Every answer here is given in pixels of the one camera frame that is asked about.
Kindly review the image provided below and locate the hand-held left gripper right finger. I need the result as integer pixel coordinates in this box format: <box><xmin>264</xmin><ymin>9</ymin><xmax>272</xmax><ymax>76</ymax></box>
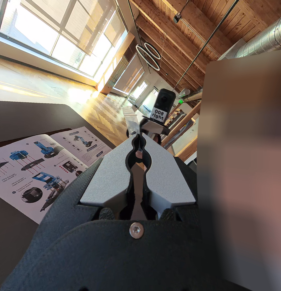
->
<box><xmin>140</xmin><ymin>134</ymin><xmax>197</xmax><ymax>221</ymax></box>

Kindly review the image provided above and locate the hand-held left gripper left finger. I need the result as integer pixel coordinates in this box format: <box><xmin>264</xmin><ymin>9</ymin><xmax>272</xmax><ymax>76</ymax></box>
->
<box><xmin>80</xmin><ymin>134</ymin><xmax>140</xmax><ymax>220</ymax></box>

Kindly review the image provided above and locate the small ring ceiling light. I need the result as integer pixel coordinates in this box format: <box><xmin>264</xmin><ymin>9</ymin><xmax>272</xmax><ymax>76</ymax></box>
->
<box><xmin>144</xmin><ymin>42</ymin><xmax>161</xmax><ymax>60</ymax></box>

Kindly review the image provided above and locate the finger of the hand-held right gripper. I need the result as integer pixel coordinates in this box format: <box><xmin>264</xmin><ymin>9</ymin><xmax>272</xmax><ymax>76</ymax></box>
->
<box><xmin>143</xmin><ymin>127</ymin><xmax>165</xmax><ymax>142</ymax></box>
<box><xmin>142</xmin><ymin>117</ymin><xmax>171</xmax><ymax>135</ymax></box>

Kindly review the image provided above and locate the large window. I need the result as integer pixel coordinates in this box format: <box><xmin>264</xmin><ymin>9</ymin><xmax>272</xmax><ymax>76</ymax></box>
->
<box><xmin>0</xmin><ymin>0</ymin><xmax>130</xmax><ymax>78</ymax></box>

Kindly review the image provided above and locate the open instruction manual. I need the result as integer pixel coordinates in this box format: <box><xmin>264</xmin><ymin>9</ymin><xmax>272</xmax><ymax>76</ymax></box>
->
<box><xmin>0</xmin><ymin>126</ymin><xmax>112</xmax><ymax>224</ymax></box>

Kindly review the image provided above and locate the dark desk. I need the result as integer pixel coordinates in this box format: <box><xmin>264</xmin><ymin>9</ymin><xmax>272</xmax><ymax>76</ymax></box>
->
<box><xmin>0</xmin><ymin>100</ymin><xmax>145</xmax><ymax>290</ymax></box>

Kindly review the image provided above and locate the wooden post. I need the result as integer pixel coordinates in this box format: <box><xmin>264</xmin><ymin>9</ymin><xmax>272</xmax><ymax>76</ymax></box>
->
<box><xmin>163</xmin><ymin>100</ymin><xmax>202</xmax><ymax>149</ymax></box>

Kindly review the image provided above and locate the small clear plastic bag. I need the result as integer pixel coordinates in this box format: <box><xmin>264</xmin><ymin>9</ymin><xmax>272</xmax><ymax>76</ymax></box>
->
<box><xmin>122</xmin><ymin>107</ymin><xmax>141</xmax><ymax>137</ymax></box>

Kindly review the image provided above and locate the silver ventilation duct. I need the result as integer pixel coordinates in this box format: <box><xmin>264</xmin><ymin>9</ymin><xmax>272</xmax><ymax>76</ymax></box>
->
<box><xmin>235</xmin><ymin>14</ymin><xmax>281</xmax><ymax>59</ymax></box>

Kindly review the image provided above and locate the black ceiling pipe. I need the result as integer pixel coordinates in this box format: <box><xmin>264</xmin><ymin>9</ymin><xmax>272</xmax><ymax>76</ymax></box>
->
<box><xmin>175</xmin><ymin>0</ymin><xmax>240</xmax><ymax>91</ymax></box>

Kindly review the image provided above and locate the large ring ceiling light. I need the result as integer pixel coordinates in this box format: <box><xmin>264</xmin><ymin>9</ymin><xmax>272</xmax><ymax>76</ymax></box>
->
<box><xmin>135</xmin><ymin>44</ymin><xmax>161</xmax><ymax>70</ymax></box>

